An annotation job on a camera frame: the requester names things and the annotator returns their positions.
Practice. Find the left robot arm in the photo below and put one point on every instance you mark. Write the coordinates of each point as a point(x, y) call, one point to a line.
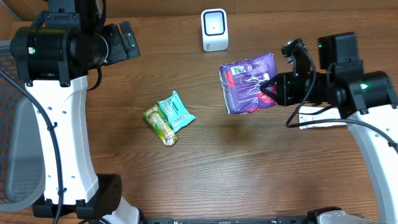
point(53, 58)

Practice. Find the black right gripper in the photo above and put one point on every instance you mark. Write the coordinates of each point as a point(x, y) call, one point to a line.
point(283, 93)

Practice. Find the grey plastic basket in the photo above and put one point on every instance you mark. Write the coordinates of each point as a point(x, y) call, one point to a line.
point(22, 163)

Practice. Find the white barcode scanner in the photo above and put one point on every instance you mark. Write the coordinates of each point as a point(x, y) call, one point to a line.
point(214, 29)

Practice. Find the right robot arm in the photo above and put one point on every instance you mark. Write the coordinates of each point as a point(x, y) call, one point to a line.
point(367, 104)

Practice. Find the white tube gold cap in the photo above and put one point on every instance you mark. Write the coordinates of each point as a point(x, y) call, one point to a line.
point(307, 114)

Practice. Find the red purple snack package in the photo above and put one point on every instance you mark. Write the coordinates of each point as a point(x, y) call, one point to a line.
point(241, 81)

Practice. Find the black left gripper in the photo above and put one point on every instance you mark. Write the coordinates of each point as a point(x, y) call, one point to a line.
point(123, 40)

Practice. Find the green noodle snack pack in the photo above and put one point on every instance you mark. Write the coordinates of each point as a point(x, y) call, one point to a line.
point(159, 123)

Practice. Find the teal wet wipes pack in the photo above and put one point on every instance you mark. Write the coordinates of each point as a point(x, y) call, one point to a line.
point(176, 113)

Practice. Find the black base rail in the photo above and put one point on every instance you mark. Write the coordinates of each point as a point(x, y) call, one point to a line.
point(278, 220)

